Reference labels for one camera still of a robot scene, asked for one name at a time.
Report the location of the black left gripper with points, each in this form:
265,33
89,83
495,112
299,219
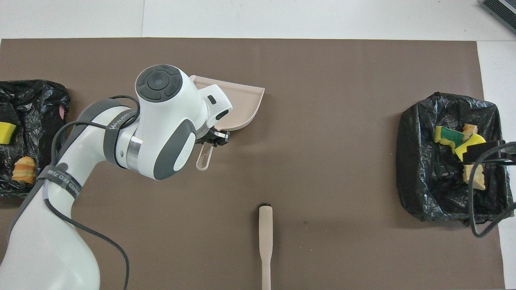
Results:
215,137

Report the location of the large yellow sponge piece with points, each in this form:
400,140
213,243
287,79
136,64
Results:
467,146

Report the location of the orange striped bread piece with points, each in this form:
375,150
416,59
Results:
469,129

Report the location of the pale torn bread piece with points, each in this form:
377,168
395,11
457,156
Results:
477,177

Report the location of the green and yellow sponge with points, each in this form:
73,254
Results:
449,135

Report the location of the beige plastic dustpan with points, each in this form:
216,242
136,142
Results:
242,104

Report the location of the beige hand brush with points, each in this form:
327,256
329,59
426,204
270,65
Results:
265,229

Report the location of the brown bread roll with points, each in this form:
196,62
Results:
24,170

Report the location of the small yellow sponge piece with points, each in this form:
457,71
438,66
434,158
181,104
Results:
6,133

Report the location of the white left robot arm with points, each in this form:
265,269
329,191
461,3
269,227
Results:
161,121

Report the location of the open black bag-lined bin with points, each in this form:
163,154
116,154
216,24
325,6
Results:
427,181

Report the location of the right black trash bag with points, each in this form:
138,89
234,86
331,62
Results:
40,121

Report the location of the brown table mat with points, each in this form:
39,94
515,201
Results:
322,121

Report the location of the grey ribbed panel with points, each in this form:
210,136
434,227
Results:
502,12

